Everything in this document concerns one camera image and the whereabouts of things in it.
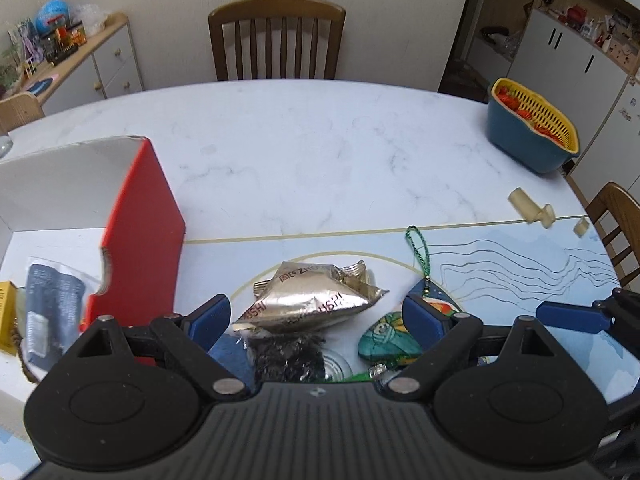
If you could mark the white wooden sideboard cabinet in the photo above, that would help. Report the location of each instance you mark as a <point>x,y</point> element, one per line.
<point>115,65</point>

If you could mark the small yellow box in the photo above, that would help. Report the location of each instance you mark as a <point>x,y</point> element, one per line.
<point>7,315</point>

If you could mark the blue white printed table mat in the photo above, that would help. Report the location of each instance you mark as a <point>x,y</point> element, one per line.
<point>500,270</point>

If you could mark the red cardboard box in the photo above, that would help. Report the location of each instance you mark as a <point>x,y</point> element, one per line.
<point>145,240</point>

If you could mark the brown wooden chair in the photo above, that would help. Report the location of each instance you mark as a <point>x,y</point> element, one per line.
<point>615,200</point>

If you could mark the green painted fish ornament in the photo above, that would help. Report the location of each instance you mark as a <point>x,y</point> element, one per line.
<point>387,337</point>

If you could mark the white floor cabinet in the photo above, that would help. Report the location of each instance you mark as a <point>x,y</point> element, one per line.
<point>575,60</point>

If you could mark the left wooden chair back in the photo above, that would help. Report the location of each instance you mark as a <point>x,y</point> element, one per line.
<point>22,110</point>

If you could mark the clear decorative plant box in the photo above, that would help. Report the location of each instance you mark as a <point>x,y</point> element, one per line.
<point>15,60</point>

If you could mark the dark glass jar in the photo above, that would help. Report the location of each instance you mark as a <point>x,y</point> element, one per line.
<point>48,45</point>

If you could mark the dark blue pad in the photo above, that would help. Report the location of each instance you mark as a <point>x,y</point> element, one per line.
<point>39,85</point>

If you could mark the bag of black beads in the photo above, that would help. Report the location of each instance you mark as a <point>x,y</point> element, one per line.
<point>287,360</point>

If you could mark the dark wooden dining chair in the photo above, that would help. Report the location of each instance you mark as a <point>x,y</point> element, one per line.
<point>275,10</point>

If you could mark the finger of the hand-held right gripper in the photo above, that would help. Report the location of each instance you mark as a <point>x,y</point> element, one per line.
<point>570,316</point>
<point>625,440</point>

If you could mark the clear plastic bag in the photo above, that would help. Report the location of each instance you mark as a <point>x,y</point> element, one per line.
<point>92,19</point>

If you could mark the pile of strawberries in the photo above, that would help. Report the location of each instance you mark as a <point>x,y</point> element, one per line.
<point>525,114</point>

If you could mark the silver foil packet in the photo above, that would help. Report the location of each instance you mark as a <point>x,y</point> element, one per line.
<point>300,300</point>

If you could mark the red teapot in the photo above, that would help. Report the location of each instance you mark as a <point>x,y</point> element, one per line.
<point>577,14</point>

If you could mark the orange label jar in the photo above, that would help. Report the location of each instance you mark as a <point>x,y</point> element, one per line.
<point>76,35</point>

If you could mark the beige rubber tube piece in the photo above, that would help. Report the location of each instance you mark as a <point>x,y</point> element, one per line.
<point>522,204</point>

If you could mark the blue and yellow strainer basket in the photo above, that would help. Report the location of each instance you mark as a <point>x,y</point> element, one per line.
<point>520,145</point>

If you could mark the blue globe toy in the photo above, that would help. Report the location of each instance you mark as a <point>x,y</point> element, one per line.
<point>52,12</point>

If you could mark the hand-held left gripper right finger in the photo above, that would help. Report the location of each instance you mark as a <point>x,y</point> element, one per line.
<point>420,317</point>

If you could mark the small beige rubber piece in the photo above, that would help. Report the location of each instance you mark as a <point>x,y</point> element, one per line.
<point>581,227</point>
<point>546,216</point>

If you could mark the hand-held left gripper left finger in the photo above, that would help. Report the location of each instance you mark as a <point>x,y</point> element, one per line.
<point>212,317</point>

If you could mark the black yellow screwdriver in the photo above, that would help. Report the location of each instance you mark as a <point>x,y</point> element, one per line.
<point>64,55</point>

